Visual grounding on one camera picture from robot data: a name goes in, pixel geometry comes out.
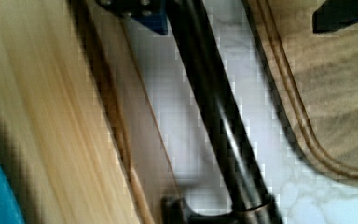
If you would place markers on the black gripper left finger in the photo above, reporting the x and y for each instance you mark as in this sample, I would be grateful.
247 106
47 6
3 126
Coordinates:
150 13

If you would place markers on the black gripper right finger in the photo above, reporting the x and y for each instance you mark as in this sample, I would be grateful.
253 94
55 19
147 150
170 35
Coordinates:
334 15

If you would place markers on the wooden drawer with black handle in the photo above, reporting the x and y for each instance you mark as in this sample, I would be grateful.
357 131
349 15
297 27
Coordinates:
251 202

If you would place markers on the wooden drawer box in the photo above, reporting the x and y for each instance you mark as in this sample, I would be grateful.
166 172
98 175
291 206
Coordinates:
79 141

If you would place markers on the wooden cutting board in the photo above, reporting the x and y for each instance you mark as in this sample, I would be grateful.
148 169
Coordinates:
316 80

